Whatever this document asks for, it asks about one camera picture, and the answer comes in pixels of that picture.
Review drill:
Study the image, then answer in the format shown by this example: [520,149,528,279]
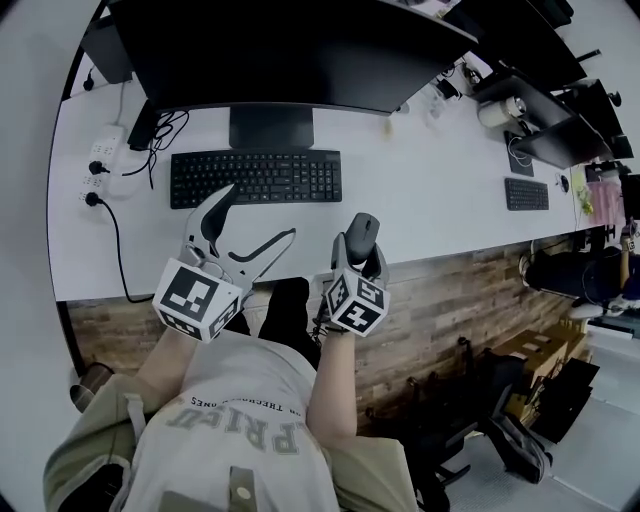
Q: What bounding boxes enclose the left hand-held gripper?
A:
[152,182,298,345]

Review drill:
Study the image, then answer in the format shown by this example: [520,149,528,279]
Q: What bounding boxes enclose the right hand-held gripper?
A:
[323,231,392,336]

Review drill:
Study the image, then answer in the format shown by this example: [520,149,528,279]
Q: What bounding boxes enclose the black mouse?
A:
[343,211,384,267]

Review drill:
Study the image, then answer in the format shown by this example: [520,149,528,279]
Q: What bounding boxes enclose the person's right forearm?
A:
[305,329,360,444]

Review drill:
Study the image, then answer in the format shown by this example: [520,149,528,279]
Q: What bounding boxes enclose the person's left forearm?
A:
[134,327,199,416]

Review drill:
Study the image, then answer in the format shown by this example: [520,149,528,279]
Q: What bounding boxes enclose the small black keyboard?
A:
[503,177,550,212]

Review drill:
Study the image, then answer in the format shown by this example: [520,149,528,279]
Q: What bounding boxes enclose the black trousers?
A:
[224,277,321,371]

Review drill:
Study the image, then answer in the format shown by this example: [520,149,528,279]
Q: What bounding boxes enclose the white power strip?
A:
[88,124,126,171]
[77,169,134,206]

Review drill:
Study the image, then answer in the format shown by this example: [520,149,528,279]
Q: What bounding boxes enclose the black power adapter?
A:
[127,99,159,151]

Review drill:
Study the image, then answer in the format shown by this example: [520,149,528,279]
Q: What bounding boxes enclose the large black monitor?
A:
[107,0,481,150]

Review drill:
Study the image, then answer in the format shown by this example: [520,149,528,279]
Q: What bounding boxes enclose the white printed t-shirt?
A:
[122,334,341,512]

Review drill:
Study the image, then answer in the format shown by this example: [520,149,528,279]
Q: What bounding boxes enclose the black office chair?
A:
[407,337,484,489]

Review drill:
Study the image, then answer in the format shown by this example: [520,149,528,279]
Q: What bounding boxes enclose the white roll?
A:
[477,95,529,129]

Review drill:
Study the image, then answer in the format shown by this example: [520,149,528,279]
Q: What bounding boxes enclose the cardboard box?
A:
[492,327,586,426]

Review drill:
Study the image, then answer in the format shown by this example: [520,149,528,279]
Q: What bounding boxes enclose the metal cup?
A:
[69,362,114,414]

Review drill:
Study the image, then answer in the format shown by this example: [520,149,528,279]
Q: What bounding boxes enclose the black flat monitor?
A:
[79,14,135,85]
[442,0,589,91]
[549,78,625,139]

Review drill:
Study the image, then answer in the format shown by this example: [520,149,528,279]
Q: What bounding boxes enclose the yellow packet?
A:
[572,169,594,216]

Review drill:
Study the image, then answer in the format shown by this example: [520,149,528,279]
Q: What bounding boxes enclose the black angled monitor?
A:
[472,77,614,178]

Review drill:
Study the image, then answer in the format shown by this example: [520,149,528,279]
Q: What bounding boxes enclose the black backpack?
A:
[479,349,554,485]

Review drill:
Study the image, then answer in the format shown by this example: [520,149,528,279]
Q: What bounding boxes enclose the black flat bag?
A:
[529,357,601,445]

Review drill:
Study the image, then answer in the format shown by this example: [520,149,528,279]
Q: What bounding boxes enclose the olive jacket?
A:
[42,372,419,512]

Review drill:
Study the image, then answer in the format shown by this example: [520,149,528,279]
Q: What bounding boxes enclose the pink packet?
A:
[585,180,626,226]

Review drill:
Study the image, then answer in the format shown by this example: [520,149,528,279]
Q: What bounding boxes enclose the tangled black cables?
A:
[122,109,191,191]

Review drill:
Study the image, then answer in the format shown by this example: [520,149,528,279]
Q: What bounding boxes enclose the black power cable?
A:
[84,192,154,305]

